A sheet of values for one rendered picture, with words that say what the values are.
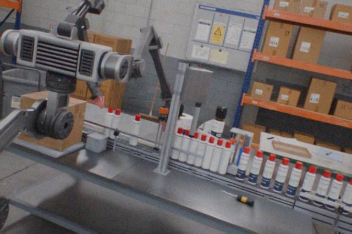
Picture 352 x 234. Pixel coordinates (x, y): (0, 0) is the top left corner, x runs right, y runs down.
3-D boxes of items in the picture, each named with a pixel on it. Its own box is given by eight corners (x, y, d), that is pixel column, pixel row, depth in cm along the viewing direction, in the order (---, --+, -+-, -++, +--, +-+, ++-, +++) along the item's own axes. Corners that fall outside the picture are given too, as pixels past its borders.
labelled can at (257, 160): (256, 183, 211) (265, 151, 206) (255, 185, 206) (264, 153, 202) (247, 180, 213) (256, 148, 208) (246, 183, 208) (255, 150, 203)
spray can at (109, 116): (111, 136, 241) (116, 107, 236) (107, 138, 236) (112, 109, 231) (105, 134, 242) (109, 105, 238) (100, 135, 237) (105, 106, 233)
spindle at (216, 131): (221, 141, 279) (229, 107, 273) (218, 144, 271) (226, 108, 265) (210, 138, 282) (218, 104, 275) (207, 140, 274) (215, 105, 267)
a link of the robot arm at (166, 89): (141, 41, 201) (158, 38, 198) (143, 37, 206) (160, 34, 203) (160, 101, 227) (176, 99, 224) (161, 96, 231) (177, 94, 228)
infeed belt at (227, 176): (293, 200, 207) (296, 194, 206) (293, 206, 199) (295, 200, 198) (64, 125, 255) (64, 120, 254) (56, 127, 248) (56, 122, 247)
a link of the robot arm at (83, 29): (67, 18, 209) (83, 20, 207) (72, 15, 213) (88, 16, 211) (83, 78, 237) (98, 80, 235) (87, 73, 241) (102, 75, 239)
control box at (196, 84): (206, 103, 207) (213, 71, 203) (183, 101, 197) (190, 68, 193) (196, 99, 215) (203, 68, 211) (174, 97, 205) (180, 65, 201)
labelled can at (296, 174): (294, 195, 204) (304, 162, 200) (294, 198, 200) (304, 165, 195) (285, 192, 206) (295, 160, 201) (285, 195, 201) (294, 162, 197)
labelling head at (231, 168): (244, 171, 226) (254, 133, 220) (241, 177, 214) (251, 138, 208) (223, 164, 230) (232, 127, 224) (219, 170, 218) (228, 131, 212)
